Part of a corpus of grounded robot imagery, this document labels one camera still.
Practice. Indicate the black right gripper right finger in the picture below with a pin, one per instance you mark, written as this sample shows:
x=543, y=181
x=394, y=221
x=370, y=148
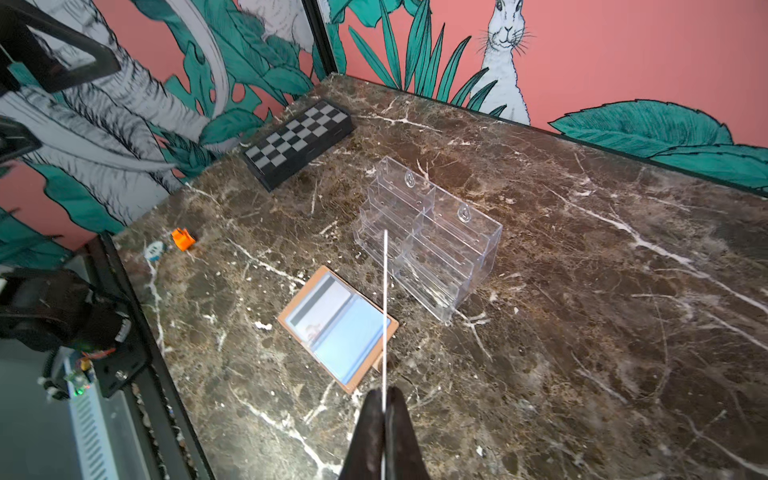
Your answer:
x=402, y=454

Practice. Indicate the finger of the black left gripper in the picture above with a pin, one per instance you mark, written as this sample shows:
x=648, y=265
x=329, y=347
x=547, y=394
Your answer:
x=57, y=56
x=16, y=140

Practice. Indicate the black front mounting rail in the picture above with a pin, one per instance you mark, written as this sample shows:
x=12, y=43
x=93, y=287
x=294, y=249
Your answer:
x=136, y=377

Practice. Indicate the black white checkered board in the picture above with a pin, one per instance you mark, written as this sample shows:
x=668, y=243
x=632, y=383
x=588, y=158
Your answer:
x=296, y=142

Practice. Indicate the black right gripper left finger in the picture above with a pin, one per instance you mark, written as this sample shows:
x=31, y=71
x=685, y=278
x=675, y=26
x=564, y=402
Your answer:
x=364, y=457

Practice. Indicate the white pink credit card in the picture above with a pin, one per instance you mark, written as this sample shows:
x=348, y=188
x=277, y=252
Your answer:
x=384, y=312

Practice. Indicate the round white sticker on table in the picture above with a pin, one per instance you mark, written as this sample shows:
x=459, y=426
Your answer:
x=154, y=251

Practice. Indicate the small orange block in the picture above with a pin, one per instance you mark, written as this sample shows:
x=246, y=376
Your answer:
x=182, y=239

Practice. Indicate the clear acrylic organizer box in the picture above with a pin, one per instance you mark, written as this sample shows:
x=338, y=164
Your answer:
x=439, y=248

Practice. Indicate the white perforated cable tray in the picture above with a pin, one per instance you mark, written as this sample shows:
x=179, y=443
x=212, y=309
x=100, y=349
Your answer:
x=94, y=450

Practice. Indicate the black corner frame post left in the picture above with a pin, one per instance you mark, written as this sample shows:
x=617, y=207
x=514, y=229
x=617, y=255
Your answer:
x=318, y=15

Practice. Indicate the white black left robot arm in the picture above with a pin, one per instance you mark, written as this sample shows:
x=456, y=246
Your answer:
x=49, y=309

